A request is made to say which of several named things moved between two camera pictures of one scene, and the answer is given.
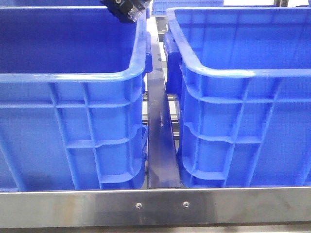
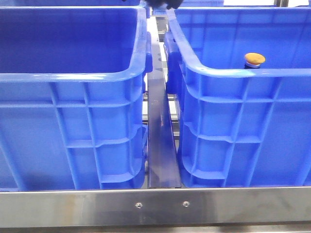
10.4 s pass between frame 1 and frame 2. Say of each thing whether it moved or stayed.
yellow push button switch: moved
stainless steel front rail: stayed
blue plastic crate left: stayed
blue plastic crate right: stayed
